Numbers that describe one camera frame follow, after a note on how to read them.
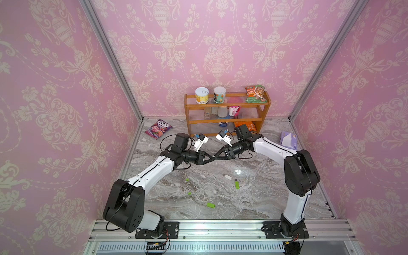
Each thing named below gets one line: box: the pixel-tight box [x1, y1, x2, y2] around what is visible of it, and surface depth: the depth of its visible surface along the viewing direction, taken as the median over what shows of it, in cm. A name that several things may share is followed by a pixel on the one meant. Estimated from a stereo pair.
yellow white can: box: [194, 86, 210, 105], surface depth 88 cm
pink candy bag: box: [144, 119, 174, 140], surface depth 114 cm
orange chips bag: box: [234, 121, 257, 132], surface depth 114 cm
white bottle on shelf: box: [217, 106, 228, 118], surface depth 102 cm
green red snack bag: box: [244, 85, 268, 104], surface depth 90 cm
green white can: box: [213, 86, 227, 104], surface depth 89 cm
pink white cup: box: [228, 105, 241, 117], surface depth 99 cm
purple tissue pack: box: [280, 131, 299, 150], surface depth 102 cm
